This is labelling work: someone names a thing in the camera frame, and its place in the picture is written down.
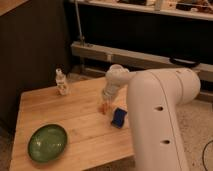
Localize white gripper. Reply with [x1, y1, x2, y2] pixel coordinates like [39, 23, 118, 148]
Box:
[98, 81, 122, 112]

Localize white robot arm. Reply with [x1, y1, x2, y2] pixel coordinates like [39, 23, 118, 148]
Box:
[101, 64, 201, 171]

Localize blue sponge holder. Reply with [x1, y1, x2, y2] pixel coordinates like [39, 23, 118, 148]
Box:
[111, 108, 127, 128]

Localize wooden table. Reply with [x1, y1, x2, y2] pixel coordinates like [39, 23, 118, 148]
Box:
[10, 78, 133, 171]

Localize small clear bottle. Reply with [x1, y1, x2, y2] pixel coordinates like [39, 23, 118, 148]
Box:
[55, 68, 69, 95]

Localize grey metal shelf beam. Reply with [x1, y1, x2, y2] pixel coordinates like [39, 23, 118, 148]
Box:
[70, 41, 213, 83]

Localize green bowl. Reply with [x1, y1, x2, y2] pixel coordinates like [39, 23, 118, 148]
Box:
[27, 124, 68, 163]

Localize metal vertical pole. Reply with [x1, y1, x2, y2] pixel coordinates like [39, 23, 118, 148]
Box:
[74, 0, 85, 46]

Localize upper cluttered shelf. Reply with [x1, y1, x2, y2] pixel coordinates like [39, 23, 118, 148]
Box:
[69, 0, 213, 21]

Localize black cable loop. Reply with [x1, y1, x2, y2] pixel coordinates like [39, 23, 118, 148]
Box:
[169, 56, 201, 69]

